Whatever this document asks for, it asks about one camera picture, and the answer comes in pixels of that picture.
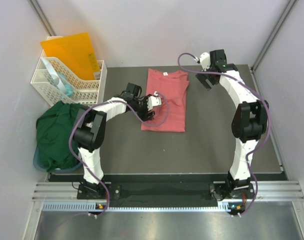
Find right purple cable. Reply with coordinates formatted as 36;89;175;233
177;52;271;218

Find light blue items in organizer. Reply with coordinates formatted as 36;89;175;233
41;57;74;97

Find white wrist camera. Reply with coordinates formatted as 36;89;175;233
197;52;211;71
146;91;162;111

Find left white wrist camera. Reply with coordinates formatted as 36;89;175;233
146;91;162;111

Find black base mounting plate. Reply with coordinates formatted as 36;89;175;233
76;182;253;203

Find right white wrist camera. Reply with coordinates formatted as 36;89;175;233
197;52;211;71

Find purple cable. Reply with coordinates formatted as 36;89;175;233
68;92;171;220
177;52;271;218

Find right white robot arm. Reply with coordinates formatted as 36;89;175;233
196;49;268;198

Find white slotted cable duct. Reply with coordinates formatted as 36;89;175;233
42;201;241;213

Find teal plastic basin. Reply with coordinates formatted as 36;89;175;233
33;145;83;174

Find pink t shirt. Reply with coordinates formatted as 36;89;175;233
141;68;189;133

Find orange plastic folder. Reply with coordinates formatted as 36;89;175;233
40;32;101;81

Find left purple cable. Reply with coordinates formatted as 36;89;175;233
68;92;171;220

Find green t shirt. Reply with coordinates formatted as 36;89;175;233
35;101;83;173

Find aluminium frame rail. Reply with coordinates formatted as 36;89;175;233
32;181;304;202

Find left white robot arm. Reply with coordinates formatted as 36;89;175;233
73;83;162;199

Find white perforated file organizer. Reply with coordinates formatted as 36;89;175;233
30;32;108;106

